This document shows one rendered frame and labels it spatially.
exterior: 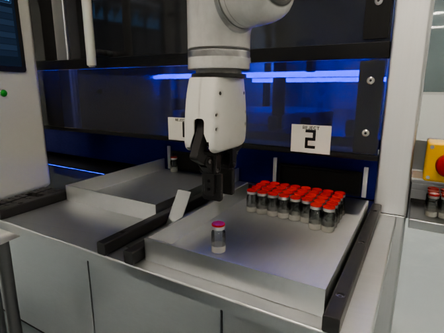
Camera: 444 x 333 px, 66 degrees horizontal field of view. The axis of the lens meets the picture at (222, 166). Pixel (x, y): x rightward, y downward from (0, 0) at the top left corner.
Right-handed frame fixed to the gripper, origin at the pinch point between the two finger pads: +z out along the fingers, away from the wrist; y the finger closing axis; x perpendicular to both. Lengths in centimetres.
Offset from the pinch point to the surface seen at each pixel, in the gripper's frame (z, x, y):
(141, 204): 8.1, -19.6, -4.4
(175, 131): -2.4, -31.1, -30.2
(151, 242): 8.1, -6.8, 7.4
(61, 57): -23, -75, -30
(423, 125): 33, 29, -491
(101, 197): 8.5, -30.7, -4.4
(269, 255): 10.9, 7.2, -2.7
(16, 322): 66, -88, -12
